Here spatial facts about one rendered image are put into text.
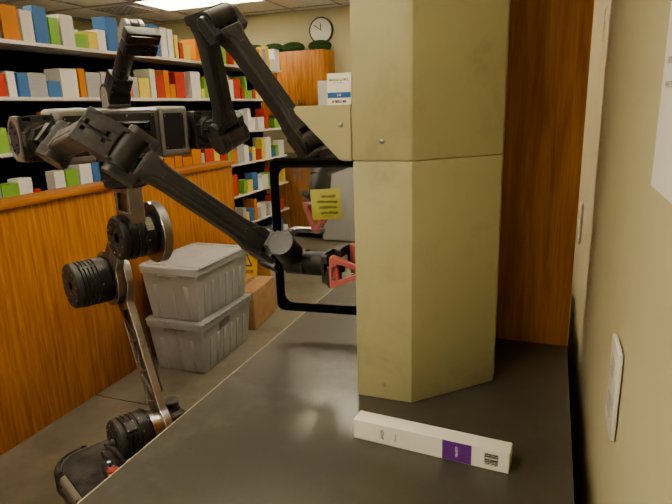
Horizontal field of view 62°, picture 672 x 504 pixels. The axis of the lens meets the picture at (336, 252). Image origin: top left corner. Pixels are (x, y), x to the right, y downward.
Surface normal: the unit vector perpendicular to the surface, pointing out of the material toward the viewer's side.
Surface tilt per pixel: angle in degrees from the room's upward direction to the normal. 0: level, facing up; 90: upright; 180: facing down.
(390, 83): 90
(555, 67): 90
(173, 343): 95
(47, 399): 90
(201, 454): 0
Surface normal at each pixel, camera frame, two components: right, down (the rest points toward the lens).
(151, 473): -0.03, -0.97
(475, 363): 0.41, 0.21
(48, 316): 0.94, 0.06
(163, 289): -0.35, 0.33
